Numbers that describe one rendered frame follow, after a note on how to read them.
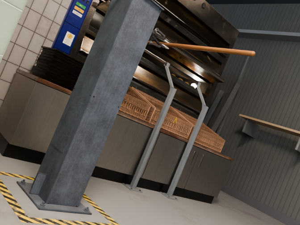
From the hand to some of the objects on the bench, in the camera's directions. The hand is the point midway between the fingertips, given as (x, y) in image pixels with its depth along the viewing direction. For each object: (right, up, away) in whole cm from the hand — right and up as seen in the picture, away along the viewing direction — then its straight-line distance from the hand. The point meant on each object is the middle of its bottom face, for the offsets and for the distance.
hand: (165, 44), depth 240 cm
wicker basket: (+33, -84, +112) cm, 144 cm away
